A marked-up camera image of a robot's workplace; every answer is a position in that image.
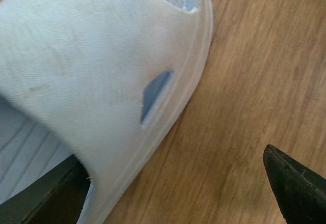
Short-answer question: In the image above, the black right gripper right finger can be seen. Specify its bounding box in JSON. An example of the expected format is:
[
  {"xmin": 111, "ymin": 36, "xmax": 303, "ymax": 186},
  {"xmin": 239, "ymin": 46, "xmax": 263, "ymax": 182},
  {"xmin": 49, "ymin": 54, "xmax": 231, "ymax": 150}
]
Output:
[{"xmin": 263, "ymin": 145, "xmax": 325, "ymax": 223}]

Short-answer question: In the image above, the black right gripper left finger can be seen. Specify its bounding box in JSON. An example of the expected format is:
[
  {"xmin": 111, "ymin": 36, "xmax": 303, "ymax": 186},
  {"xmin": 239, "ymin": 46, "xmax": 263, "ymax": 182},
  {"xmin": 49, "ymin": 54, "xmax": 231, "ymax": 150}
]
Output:
[{"xmin": 1, "ymin": 155, "xmax": 90, "ymax": 224}]

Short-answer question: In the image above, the light blue slide slipper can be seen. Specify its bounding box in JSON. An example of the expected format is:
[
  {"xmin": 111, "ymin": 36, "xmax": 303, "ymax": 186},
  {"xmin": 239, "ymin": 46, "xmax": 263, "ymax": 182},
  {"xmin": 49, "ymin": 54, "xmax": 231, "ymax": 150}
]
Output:
[{"xmin": 1, "ymin": 0, "xmax": 213, "ymax": 223}]

